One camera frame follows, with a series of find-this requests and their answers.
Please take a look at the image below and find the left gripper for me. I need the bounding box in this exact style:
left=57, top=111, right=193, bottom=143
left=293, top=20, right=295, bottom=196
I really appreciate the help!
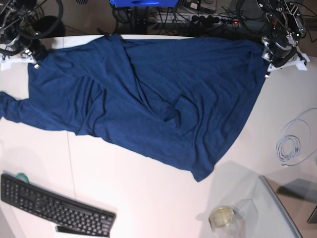
left=262, top=36, right=297, bottom=67

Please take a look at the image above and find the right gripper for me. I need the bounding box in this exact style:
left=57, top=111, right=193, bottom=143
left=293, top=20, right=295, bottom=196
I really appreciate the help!
left=18, top=38, right=48, bottom=60

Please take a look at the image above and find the dark blue t-shirt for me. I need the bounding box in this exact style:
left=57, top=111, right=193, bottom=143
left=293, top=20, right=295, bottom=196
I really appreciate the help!
left=0, top=34, right=268, bottom=181

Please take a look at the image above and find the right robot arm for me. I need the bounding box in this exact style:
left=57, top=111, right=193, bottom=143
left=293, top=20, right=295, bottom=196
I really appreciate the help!
left=0, top=0, right=47, bottom=60

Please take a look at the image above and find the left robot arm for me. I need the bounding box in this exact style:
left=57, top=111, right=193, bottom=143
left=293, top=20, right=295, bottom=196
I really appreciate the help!
left=257, top=0, right=310, bottom=70

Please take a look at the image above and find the blue box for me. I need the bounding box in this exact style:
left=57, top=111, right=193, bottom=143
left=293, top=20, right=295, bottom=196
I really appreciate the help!
left=109, top=0, right=178, bottom=7

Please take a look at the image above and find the white power strip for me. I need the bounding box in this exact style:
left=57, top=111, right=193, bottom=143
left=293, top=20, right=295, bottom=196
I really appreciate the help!
left=150, top=12, right=240, bottom=27

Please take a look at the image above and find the green tape roll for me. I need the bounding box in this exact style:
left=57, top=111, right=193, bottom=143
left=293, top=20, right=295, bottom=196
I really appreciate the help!
left=15, top=173, right=29, bottom=184

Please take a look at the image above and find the black computer keyboard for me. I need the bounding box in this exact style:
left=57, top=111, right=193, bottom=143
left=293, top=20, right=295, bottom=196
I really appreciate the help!
left=0, top=174, right=116, bottom=238

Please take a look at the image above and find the clear glass jar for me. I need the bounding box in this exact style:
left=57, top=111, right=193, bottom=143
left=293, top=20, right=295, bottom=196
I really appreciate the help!
left=209, top=206, right=238, bottom=238

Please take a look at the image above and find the coiled white cable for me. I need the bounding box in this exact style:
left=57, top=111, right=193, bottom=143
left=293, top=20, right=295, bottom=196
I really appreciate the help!
left=275, top=107, right=317, bottom=167

